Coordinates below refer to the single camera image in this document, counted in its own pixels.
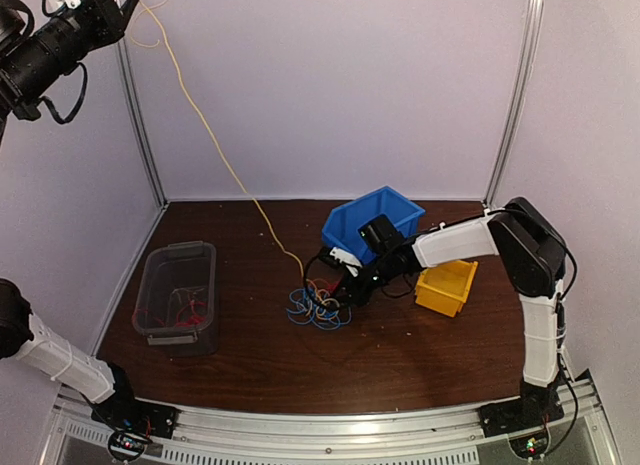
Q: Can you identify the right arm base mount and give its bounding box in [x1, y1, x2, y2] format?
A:
[478, 397, 564, 437]

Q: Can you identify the left aluminium frame post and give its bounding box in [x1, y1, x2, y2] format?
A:
[115, 38, 168, 208]

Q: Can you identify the blue plastic bin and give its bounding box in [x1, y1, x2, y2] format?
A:
[321, 185, 427, 266]

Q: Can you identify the tangled coloured cable pile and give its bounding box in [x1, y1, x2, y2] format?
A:
[285, 277, 354, 332]

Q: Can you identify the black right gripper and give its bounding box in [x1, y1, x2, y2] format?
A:
[330, 252, 396, 307]

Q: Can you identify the grey transparent plastic container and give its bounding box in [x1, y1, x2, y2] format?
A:
[132, 241, 220, 358]

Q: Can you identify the aluminium front rail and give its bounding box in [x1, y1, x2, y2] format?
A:
[49, 372, 616, 465]

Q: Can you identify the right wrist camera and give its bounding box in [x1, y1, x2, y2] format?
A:
[320, 247, 362, 277]

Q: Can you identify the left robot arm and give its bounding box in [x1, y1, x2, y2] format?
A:
[1, 46, 157, 352]

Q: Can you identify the yellow plastic bin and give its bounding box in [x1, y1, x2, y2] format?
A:
[414, 260, 478, 318]

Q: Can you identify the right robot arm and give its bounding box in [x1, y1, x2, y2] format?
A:
[332, 197, 577, 427]

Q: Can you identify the yellow cable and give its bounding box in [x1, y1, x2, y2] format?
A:
[127, 0, 306, 286]

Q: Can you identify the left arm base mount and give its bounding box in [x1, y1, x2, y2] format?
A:
[89, 399, 178, 439]

